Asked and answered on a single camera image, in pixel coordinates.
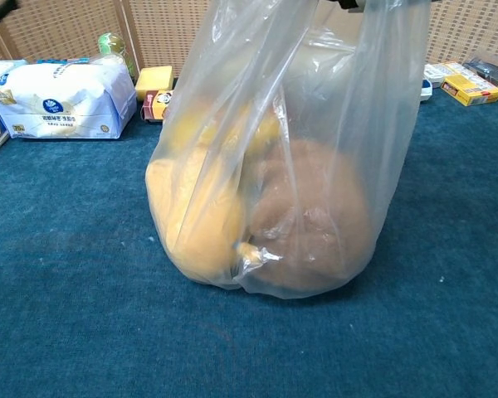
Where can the clear plastic bag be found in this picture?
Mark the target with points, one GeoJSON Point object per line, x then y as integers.
{"type": "Point", "coordinates": [357, 124]}

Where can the round brown bread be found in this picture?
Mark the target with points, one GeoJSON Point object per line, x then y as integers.
{"type": "Point", "coordinates": [315, 199]}

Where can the yellow red box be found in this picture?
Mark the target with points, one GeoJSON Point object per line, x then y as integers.
{"type": "Point", "coordinates": [473, 89]}

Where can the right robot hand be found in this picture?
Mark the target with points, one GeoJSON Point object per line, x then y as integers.
{"type": "Point", "coordinates": [352, 4]}

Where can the yellow biscuit box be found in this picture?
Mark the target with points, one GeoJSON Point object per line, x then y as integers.
{"type": "Point", "coordinates": [257, 132]}

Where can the blue cookie pack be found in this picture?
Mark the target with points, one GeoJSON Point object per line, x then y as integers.
{"type": "Point", "coordinates": [62, 61]}

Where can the brown panda cookie box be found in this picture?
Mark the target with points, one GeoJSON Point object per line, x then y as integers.
{"type": "Point", "coordinates": [155, 105]}

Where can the dark toothbrush packet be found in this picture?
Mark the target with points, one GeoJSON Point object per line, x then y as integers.
{"type": "Point", "coordinates": [489, 68]}

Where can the wicker folding screen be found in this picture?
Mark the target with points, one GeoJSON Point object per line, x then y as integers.
{"type": "Point", "coordinates": [66, 37]}

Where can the white blue tissue pack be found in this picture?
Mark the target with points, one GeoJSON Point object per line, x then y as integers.
{"type": "Point", "coordinates": [58, 103]}

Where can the green bottle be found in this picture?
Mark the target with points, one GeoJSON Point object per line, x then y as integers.
{"type": "Point", "coordinates": [112, 43]}

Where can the blue tablecloth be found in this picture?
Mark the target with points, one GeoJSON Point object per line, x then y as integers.
{"type": "Point", "coordinates": [66, 290]}

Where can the long yellow bread loaf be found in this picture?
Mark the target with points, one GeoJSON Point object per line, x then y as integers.
{"type": "Point", "coordinates": [199, 224]}

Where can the small white box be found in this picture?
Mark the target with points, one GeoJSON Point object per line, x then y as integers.
{"type": "Point", "coordinates": [433, 72]}

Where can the yellow sponge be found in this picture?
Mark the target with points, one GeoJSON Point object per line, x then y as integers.
{"type": "Point", "coordinates": [153, 81]}

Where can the white yellow-edged box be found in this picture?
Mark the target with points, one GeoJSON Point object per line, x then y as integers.
{"type": "Point", "coordinates": [460, 68]}

